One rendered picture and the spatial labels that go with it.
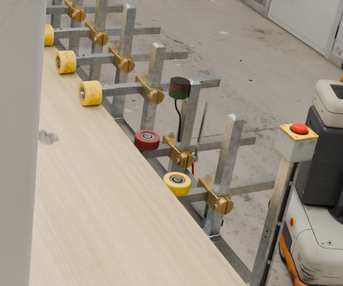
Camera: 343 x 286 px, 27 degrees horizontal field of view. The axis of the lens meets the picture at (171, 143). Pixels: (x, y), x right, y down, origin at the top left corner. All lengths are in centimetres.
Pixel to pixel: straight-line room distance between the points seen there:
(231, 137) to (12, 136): 162
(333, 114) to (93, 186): 133
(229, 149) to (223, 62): 331
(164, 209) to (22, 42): 158
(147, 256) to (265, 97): 320
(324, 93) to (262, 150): 119
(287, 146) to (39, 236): 64
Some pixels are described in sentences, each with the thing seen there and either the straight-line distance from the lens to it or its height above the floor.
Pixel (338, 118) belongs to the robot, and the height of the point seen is 74.
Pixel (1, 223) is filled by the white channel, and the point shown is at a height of 174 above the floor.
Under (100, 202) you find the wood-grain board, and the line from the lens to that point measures 191.
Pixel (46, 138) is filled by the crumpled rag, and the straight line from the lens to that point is 215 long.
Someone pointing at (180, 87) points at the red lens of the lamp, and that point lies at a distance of 212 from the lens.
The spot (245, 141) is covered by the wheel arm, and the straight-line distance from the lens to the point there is 244.
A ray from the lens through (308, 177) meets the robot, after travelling 316.
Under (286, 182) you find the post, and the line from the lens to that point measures 180.
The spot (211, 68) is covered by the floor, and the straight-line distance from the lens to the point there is 514.
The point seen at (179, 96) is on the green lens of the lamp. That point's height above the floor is 107.
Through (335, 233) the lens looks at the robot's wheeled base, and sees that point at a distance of 313.
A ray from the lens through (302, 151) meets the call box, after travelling 174.
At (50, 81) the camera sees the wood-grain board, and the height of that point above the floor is 90.
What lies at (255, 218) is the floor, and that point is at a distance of 358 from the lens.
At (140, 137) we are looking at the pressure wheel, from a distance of 223.
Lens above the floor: 199
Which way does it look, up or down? 29 degrees down
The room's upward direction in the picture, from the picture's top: 10 degrees clockwise
